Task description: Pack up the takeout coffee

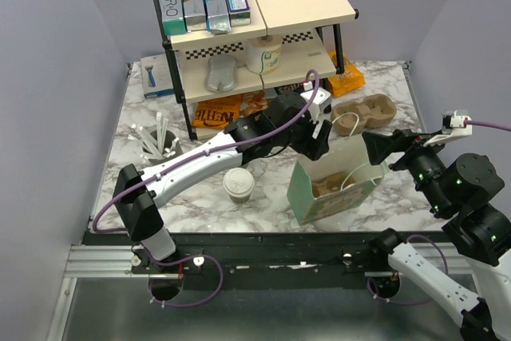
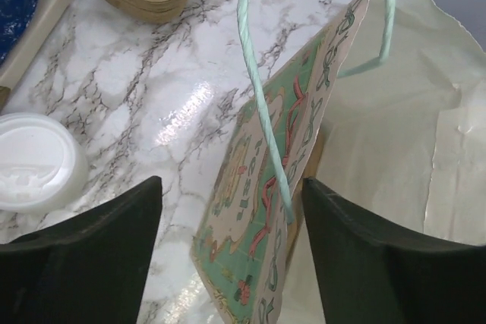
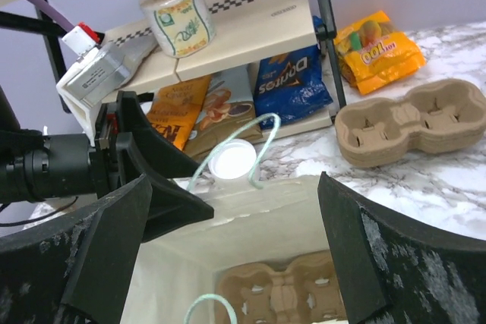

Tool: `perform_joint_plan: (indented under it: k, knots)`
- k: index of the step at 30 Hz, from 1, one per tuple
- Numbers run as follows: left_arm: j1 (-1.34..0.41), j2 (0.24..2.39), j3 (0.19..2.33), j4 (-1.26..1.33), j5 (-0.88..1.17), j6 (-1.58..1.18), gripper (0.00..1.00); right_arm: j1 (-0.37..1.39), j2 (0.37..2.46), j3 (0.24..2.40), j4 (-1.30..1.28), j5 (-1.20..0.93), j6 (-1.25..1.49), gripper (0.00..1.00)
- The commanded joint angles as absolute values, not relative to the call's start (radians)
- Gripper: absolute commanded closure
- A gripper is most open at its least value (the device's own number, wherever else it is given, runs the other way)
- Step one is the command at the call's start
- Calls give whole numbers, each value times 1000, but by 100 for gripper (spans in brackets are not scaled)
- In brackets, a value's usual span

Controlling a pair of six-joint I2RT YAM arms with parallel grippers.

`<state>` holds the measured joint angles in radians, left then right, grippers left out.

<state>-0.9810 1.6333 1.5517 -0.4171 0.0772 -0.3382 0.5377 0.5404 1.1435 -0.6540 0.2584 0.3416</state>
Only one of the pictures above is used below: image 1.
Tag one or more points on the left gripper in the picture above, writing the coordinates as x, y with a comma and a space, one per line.
319, 146

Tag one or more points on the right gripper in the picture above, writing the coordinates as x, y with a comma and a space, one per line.
378, 145

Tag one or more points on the single cardboard cup carrier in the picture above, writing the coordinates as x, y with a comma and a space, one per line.
332, 184

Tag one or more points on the green Fresh paper bag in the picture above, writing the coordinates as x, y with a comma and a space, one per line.
346, 154

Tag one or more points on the single green paper cup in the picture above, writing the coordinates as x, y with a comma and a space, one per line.
238, 184

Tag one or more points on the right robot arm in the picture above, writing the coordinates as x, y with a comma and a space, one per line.
460, 194

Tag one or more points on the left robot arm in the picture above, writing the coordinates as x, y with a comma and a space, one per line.
290, 120

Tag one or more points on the blue Doritos bag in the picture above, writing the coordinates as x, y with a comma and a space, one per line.
297, 87

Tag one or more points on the orange yellow snack bag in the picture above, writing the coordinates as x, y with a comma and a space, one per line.
350, 80

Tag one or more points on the brown chips bag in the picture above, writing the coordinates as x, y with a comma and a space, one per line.
256, 101

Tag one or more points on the white patterned paper cup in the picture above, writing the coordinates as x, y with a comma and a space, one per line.
262, 54

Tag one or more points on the beige three-tier shelf rack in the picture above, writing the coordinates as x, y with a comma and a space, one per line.
299, 22

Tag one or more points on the grey straw holder cup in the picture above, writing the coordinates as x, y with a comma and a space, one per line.
158, 145

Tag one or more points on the silver blue RiO box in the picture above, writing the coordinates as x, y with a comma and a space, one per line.
218, 21

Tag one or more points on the blue razor package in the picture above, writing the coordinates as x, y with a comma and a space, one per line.
156, 79

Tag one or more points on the teal RiO box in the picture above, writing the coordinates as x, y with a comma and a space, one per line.
172, 15

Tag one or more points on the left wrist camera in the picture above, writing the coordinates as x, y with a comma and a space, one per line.
319, 103

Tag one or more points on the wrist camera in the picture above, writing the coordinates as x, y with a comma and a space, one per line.
454, 127
319, 103

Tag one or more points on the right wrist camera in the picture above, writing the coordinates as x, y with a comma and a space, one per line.
454, 127

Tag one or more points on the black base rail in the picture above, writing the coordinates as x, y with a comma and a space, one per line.
264, 261

